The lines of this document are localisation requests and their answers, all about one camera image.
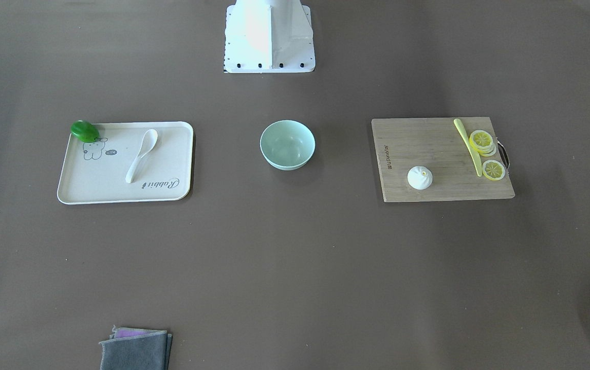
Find white ceramic soup spoon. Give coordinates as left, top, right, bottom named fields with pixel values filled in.
left=124, top=129, right=159, bottom=183

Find mint green bowl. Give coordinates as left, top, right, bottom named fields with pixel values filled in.
left=260, top=120, right=316, bottom=171

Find wooden cutting board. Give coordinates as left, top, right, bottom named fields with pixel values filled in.
left=371, top=118, right=515, bottom=203

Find yellow plastic knife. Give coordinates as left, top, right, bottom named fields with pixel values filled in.
left=453, top=119, right=483, bottom=177

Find cream rabbit print tray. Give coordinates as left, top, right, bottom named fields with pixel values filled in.
left=56, top=121, right=195, bottom=205

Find green pepper toy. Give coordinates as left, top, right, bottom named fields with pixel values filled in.
left=71, top=120, right=100, bottom=143

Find grey folded cloth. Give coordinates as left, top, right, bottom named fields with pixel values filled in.
left=99, top=326, right=173, bottom=369

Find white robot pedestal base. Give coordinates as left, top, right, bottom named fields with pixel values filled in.
left=223, top=1, right=316, bottom=73

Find steel board handle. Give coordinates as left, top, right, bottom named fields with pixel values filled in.
left=496, top=140, right=510, bottom=169

